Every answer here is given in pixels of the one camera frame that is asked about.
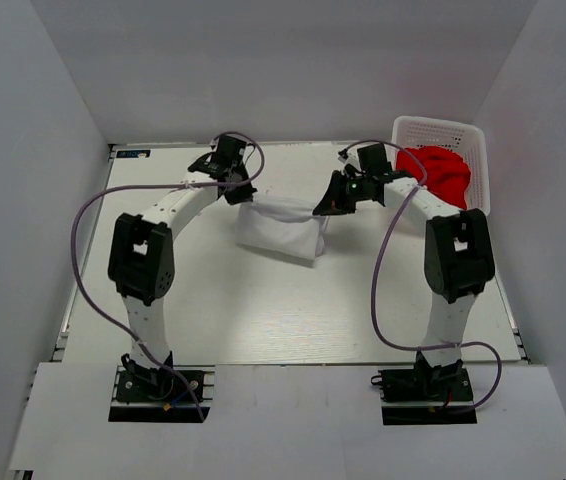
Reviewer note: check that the red t shirt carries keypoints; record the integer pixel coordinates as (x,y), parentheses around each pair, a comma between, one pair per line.
(448,176)

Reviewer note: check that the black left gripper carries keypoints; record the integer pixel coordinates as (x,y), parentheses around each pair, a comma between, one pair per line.
(245,194)

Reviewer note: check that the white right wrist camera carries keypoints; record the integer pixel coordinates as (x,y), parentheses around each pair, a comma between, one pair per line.
(348,158)

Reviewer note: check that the blue table label sticker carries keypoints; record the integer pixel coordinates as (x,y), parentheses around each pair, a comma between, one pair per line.
(133,153)

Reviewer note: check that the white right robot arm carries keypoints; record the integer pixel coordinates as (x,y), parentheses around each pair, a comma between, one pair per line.
(458,257)

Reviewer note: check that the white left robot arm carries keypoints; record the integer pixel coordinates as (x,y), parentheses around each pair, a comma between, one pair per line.
(141,262)

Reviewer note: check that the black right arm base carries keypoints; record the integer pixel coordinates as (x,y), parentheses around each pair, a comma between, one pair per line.
(406,401)

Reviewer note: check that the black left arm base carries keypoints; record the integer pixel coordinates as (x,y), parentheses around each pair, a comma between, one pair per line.
(134,401)

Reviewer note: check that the white plastic basket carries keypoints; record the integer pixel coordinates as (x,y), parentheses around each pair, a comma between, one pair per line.
(466,140)

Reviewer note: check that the white t shirt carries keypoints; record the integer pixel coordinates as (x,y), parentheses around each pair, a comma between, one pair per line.
(282,225)

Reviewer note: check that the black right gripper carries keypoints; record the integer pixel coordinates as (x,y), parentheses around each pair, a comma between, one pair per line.
(334,201)

